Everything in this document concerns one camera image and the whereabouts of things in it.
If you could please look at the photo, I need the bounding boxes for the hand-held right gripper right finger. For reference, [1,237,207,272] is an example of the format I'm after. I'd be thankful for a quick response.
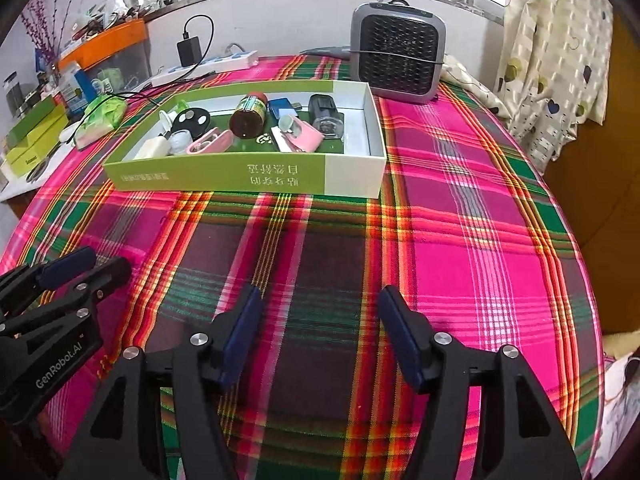
[377,285,583,480]

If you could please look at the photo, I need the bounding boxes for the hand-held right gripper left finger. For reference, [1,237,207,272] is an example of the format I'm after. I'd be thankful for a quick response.
[57,285,264,480]

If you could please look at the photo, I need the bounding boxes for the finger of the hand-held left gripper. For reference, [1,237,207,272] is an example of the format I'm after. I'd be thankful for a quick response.
[0,246,97,306]
[0,256,132,341]

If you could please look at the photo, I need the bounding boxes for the white charger cube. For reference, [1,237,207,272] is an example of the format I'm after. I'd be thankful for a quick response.
[132,137,171,161]

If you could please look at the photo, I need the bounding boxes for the small white jar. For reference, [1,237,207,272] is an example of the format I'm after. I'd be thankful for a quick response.
[167,130,193,157]

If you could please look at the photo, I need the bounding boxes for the green and white cardboard box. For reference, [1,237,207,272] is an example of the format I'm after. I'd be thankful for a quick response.
[102,79,387,198]

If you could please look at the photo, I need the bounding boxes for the pink ear hook holder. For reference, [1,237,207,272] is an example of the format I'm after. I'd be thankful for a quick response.
[187,130,234,154]
[272,114,323,153]

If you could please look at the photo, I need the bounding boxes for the black round disc white buttons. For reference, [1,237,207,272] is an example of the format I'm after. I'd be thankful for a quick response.
[172,107,211,133]

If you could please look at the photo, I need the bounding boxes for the brown medicine bottle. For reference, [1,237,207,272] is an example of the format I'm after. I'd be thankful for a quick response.
[229,91,268,139]

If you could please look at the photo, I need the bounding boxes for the blue usb tester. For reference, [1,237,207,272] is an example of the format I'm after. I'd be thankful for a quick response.
[267,98,302,121]

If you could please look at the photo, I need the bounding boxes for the black device with clear end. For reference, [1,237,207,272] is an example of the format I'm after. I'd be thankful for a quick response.
[307,93,346,139]

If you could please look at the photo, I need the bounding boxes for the black scissors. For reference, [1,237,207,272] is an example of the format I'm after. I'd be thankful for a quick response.
[25,157,51,183]

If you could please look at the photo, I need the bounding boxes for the lime green cardboard box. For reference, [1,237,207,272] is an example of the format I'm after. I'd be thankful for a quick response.
[5,115,71,179]

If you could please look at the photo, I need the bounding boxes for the plaid tablecloth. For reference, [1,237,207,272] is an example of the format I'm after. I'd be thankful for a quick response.
[0,54,606,480]

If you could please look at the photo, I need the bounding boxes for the dark green cardboard box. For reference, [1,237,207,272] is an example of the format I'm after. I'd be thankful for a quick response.
[6,97,66,146]

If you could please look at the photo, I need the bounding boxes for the green tissue pack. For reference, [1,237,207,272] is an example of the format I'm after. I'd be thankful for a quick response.
[74,94,128,150]

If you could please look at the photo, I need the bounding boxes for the blue and white carton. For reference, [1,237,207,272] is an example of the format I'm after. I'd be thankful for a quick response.
[60,65,98,113]

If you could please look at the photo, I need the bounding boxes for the clear bin with orange lid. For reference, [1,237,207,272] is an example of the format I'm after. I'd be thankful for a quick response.
[57,20,153,86]

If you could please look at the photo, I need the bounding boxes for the white printed cloth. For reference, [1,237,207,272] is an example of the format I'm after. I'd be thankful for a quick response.
[590,332,640,480]

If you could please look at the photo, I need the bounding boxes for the white power strip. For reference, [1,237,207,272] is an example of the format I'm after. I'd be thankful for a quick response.
[150,51,259,87]

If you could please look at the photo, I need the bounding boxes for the black charger adapter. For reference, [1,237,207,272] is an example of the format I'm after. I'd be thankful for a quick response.
[177,36,201,66]

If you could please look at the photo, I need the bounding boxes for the wooden wardrobe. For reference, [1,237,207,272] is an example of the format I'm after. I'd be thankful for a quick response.
[542,10,640,336]

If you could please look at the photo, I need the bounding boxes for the purple flower branches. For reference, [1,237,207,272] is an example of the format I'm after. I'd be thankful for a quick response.
[20,0,76,61]

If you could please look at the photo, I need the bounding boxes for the pile of small windowsill items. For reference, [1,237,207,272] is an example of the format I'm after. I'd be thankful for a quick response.
[60,0,176,36]

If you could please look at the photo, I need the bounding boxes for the grey portable heater fan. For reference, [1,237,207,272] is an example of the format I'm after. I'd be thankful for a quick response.
[350,0,447,104]

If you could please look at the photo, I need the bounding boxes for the cream patterned curtain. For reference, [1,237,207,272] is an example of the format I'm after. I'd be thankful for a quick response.
[440,0,613,162]

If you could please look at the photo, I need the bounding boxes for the black charger cable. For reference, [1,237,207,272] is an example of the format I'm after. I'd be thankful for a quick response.
[72,15,216,136]

